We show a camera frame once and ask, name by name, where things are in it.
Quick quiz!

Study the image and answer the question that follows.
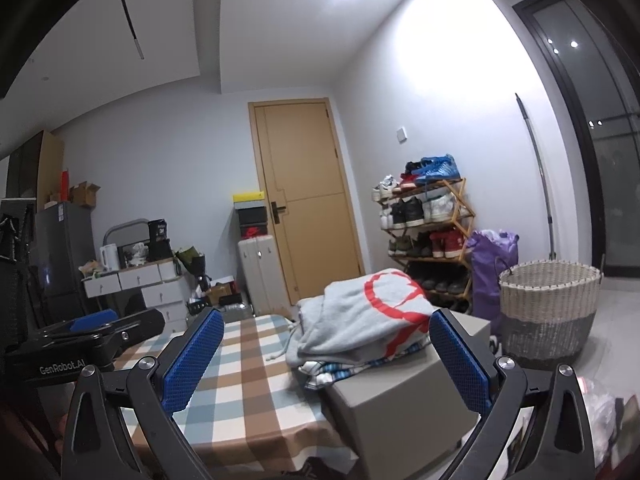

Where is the yellow lidded box stack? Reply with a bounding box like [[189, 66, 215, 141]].
[[232, 191, 268, 240]]

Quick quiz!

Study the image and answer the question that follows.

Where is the plaid bed sheet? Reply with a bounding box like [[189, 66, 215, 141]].
[[119, 313, 352, 461]]

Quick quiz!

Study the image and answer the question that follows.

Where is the grey refrigerator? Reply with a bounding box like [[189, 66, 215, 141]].
[[35, 202, 96, 323]]

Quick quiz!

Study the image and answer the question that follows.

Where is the striped folded garment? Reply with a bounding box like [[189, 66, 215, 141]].
[[297, 337, 431, 391]]

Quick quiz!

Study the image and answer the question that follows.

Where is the woven laundry basket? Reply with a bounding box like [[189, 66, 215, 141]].
[[499, 260, 603, 370]]

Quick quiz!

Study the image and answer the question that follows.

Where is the white electric kettle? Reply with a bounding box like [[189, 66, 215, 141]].
[[100, 244, 120, 272]]

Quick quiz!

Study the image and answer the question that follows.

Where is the grey hoodie with red print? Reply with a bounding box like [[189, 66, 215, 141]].
[[285, 268, 435, 367]]

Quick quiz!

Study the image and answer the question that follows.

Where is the red bottle on fridge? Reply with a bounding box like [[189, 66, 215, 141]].
[[60, 170, 70, 202]]

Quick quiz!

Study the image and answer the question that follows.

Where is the grey storage cube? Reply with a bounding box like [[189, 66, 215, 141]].
[[319, 316, 494, 480]]

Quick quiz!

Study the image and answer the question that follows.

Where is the wooden door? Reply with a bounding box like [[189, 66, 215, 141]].
[[248, 98, 364, 304]]

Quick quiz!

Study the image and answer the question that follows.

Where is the purple bag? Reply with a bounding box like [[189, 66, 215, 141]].
[[468, 230, 520, 337]]

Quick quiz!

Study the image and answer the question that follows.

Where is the white drawer desk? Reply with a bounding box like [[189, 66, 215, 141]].
[[84, 259, 191, 332]]

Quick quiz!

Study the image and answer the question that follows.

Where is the white wall switch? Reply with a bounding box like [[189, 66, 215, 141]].
[[396, 127, 408, 143]]

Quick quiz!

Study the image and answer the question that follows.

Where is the black coffee machine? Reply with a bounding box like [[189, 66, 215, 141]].
[[148, 219, 174, 261]]

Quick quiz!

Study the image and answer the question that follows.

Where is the wooden shoe rack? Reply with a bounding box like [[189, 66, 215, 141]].
[[372, 154, 475, 314]]

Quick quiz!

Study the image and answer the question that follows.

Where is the cardboard box on fridge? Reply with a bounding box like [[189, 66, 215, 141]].
[[70, 181, 100, 209]]

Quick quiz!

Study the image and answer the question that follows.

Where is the beige suitcase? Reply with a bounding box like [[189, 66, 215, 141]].
[[238, 235, 292, 318]]

